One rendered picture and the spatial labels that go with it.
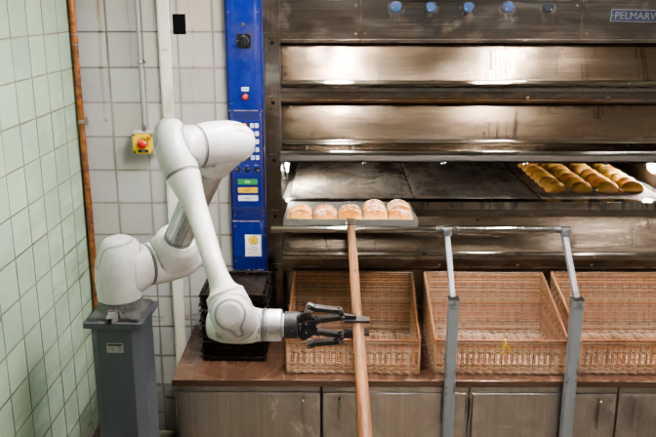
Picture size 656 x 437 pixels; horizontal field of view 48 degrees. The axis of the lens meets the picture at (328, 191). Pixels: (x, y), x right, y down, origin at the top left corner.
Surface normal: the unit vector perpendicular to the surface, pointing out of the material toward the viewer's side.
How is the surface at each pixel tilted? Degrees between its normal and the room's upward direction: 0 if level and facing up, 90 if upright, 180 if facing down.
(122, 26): 90
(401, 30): 90
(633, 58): 68
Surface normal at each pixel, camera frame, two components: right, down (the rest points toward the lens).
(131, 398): -0.04, 0.25
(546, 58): 0.03, -0.11
